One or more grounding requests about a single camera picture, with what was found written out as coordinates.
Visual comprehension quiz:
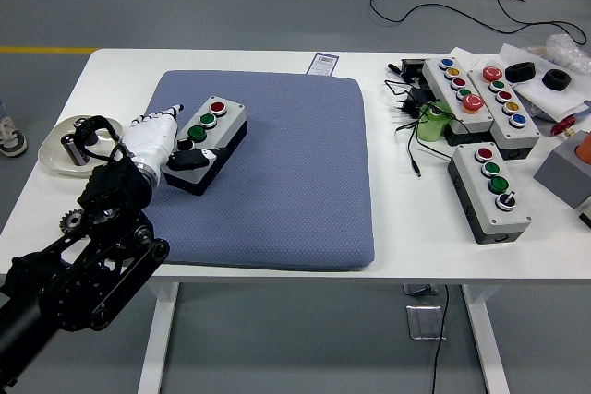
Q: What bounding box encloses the white paper sheet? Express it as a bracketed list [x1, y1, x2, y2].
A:
[498, 42, 591, 124]

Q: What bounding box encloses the four-button box with selector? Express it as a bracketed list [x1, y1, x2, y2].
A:
[446, 142, 532, 245]

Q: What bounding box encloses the black metal gear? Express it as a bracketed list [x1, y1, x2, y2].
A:
[58, 209, 87, 234]

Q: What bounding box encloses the metal floor plate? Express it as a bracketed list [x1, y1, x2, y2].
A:
[404, 304, 448, 342]

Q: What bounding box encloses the person's shoe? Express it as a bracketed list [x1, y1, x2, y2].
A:
[0, 115, 28, 158]

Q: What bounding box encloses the blue-grey mesh cushion mat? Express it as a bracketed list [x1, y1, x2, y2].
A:
[143, 69, 375, 273]

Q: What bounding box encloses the black cord with barrel plug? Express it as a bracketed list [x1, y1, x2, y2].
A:
[383, 78, 456, 178]

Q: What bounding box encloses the black power adapter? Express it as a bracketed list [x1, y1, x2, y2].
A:
[391, 87, 438, 119]

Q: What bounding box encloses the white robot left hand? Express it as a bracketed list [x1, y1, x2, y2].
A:
[122, 102, 230, 184]

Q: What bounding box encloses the red knob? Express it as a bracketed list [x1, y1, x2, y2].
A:
[551, 117, 578, 137]

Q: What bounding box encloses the small black device box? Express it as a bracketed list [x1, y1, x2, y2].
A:
[386, 58, 428, 84]

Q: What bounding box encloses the five-button box, mushroom at head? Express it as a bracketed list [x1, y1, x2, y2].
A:
[466, 65, 542, 161]

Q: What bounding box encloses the purple printed label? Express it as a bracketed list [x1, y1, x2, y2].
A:
[308, 52, 341, 76]

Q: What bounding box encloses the grey four-button control box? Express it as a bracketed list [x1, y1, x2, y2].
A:
[163, 95, 248, 196]

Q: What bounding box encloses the five-button box, mushroom at end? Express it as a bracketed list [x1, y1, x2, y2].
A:
[421, 56, 496, 146]

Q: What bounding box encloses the white shallow dish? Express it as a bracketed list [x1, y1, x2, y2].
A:
[37, 114, 126, 178]

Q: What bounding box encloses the black foam ring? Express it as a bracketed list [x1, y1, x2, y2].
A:
[504, 61, 537, 84]
[541, 68, 573, 91]

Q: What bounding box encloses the clear bubble wrap bag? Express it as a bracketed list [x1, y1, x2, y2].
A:
[544, 33, 591, 75]

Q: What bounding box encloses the white table leg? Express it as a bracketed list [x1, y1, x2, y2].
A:
[137, 281, 180, 394]
[461, 283, 512, 394]

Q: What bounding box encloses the black hanging cable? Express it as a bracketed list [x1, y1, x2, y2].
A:
[431, 285, 452, 394]

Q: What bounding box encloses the orange object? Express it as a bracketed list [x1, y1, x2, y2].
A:
[573, 129, 591, 162]

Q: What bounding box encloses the grey block box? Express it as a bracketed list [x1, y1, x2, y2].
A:
[533, 130, 591, 210]

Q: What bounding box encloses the dark cylindrical battery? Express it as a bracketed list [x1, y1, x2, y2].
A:
[61, 133, 91, 167]

